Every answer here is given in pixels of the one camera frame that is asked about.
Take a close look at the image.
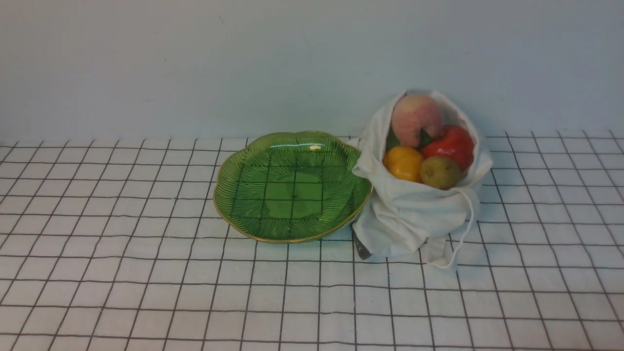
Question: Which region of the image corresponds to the green fruit in bag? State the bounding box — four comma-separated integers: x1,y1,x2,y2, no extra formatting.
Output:
385,127,403,152

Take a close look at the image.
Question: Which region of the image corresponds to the green glass leaf plate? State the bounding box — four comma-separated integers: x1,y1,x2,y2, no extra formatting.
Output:
213,131,373,244

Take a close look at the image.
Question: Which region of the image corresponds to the yellow bell pepper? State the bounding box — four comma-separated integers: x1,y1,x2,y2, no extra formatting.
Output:
382,146,424,183

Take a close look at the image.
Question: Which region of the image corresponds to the pink peach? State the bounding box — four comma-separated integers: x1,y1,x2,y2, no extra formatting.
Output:
390,94,444,148

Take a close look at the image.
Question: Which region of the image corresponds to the red bell pepper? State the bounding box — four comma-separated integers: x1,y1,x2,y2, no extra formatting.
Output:
422,125,475,172

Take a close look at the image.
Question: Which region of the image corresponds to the white grid tablecloth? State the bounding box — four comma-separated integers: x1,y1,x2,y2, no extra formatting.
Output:
0,131,624,351

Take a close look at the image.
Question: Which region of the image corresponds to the white cloth drawstring bag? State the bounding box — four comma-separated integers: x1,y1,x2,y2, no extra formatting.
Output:
349,89,493,269

